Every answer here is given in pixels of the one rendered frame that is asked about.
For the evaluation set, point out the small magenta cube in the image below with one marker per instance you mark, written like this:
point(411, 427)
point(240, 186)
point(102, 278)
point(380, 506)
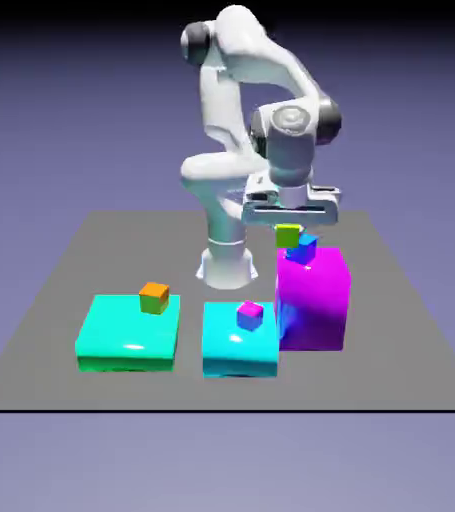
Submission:
point(250, 316)

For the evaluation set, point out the large cyan box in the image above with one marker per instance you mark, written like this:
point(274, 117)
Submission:
point(240, 344)

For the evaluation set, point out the small blue cube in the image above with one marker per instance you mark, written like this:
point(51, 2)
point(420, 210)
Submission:
point(305, 250)

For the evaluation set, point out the large teal box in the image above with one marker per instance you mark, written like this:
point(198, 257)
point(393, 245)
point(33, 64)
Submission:
point(129, 334)

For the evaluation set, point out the large magenta box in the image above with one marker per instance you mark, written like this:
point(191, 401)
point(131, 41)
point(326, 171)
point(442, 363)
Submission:
point(315, 300)

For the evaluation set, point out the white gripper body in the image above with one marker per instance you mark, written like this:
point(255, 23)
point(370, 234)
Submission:
point(291, 215)

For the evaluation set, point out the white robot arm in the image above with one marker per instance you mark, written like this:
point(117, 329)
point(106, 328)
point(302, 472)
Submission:
point(219, 120)

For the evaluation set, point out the small orange cube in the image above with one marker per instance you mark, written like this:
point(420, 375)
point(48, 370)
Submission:
point(154, 298)

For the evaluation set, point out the small green cube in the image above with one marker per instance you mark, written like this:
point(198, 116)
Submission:
point(287, 236)

